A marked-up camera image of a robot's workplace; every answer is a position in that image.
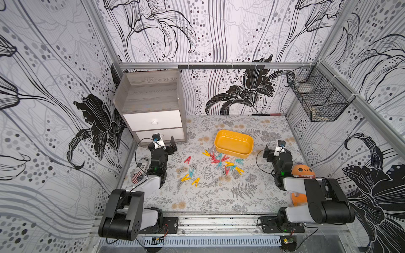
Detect yellow plastic storage box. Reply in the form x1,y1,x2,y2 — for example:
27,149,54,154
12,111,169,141
214,130,254,159

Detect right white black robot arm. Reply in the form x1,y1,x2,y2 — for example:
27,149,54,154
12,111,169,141
263,141,355,227

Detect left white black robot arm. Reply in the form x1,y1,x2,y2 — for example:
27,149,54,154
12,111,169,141
98,133,177,241

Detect orange monster plush toy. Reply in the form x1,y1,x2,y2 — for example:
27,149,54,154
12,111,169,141
291,164,315,207

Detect teal clothespin right pile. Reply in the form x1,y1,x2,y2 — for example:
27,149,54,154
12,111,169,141
235,159,244,166

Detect red clothespin in pile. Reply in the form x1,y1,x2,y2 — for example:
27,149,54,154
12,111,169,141
210,152,229,163

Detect wooden two-drawer cabinet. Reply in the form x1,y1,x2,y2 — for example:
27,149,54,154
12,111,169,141
113,70,187,146

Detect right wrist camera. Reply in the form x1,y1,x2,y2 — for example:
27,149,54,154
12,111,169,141
274,140,286,157

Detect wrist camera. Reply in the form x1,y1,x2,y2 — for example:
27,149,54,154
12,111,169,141
274,140,286,157
153,133,166,149

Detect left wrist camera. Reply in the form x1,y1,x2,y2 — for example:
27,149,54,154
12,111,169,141
153,133,166,149

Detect red-handled screwdriver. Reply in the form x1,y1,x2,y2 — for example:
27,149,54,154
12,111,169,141
251,113,283,117

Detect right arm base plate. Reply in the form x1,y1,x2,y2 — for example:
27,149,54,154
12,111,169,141
256,216,305,234

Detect black wire wall basket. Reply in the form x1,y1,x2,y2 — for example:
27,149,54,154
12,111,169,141
286,66,355,122

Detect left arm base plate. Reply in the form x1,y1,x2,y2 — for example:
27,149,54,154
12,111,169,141
139,217,179,235

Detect black wall rail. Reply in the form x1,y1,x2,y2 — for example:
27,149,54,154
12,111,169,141
178,64,265,70

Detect white cable duct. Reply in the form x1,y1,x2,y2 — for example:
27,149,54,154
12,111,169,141
113,236,282,248

